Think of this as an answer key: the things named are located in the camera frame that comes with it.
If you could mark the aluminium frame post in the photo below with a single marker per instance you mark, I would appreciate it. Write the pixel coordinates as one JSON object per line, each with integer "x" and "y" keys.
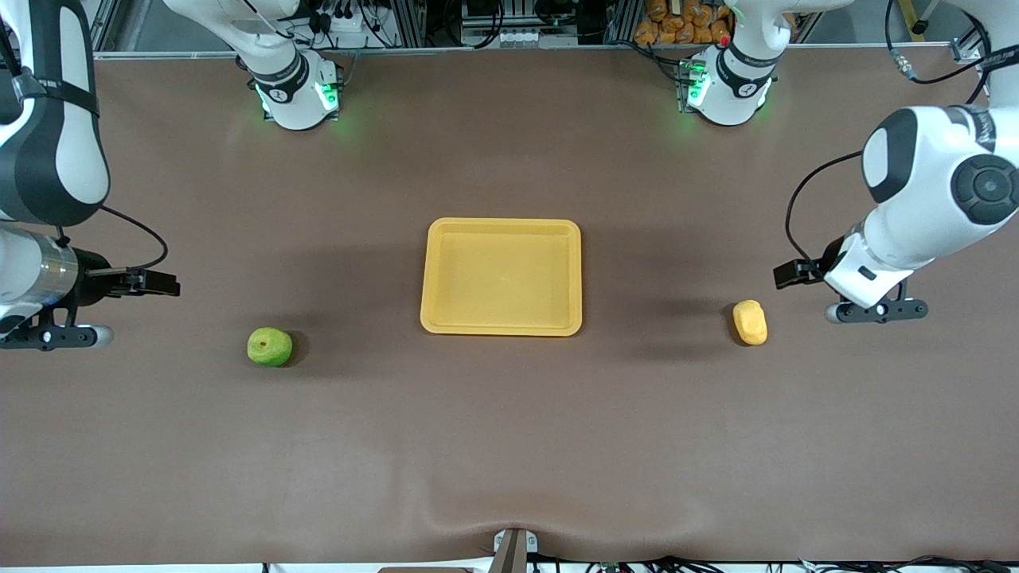
{"x": 621, "y": 20}
{"x": 967, "y": 49}
{"x": 410, "y": 24}

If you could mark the brown table mat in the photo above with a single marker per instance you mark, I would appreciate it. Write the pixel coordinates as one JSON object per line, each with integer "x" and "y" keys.
{"x": 509, "y": 446}

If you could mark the metal clamp bracket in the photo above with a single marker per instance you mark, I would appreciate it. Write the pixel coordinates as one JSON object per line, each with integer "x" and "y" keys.
{"x": 513, "y": 549}

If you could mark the yellow plastic tray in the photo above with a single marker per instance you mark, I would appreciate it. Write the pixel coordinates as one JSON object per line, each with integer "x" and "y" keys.
{"x": 501, "y": 278}

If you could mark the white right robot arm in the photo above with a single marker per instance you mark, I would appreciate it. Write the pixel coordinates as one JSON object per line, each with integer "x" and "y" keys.
{"x": 80, "y": 159}

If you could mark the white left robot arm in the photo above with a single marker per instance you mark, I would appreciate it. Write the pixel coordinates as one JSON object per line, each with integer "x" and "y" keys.
{"x": 923, "y": 199}

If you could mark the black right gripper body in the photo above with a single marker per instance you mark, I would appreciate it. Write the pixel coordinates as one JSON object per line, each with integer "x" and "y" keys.
{"x": 93, "y": 284}

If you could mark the yellow pole black foot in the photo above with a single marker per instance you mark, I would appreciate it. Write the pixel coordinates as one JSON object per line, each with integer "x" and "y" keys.
{"x": 919, "y": 27}

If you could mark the white power strip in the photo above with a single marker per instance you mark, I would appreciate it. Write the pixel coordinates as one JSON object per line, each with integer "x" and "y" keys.
{"x": 354, "y": 36}

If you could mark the green apple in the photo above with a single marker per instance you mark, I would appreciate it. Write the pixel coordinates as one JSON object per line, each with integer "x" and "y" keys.
{"x": 269, "y": 348}

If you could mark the white terminal strip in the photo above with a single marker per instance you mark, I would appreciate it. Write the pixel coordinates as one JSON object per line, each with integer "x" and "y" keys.
{"x": 521, "y": 38}

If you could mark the yellow potato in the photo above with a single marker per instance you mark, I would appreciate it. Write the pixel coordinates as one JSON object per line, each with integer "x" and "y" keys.
{"x": 750, "y": 322}

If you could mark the bag of orange items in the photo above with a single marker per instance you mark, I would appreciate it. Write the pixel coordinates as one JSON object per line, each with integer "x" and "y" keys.
{"x": 677, "y": 24}

